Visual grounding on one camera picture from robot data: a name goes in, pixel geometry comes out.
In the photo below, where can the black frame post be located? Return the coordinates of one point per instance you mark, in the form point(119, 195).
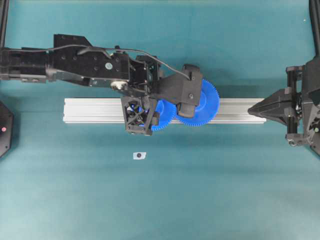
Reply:
point(4, 9)
point(314, 13)

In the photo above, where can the aluminium extrusion rail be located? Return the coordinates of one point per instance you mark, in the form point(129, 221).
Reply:
point(109, 111)

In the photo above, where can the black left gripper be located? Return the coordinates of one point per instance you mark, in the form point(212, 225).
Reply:
point(76, 61)

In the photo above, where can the black right frame post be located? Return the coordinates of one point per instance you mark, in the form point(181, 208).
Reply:
point(314, 13)

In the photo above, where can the green table mat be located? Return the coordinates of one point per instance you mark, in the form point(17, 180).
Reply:
point(214, 182)

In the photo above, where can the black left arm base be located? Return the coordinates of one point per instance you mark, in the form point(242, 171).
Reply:
point(6, 129)

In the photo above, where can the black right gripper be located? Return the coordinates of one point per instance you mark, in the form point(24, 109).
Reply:
point(296, 106)

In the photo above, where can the large blue plastic gear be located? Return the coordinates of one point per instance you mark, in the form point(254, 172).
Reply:
point(207, 109)

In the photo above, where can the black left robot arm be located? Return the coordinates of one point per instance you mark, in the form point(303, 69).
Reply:
point(28, 65)

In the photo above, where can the black left frame post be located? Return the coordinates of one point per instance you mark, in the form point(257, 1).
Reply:
point(4, 9)

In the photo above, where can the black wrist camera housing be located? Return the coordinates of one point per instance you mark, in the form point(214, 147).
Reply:
point(182, 92)

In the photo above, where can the small blue plastic gear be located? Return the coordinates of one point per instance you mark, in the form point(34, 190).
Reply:
point(163, 115)

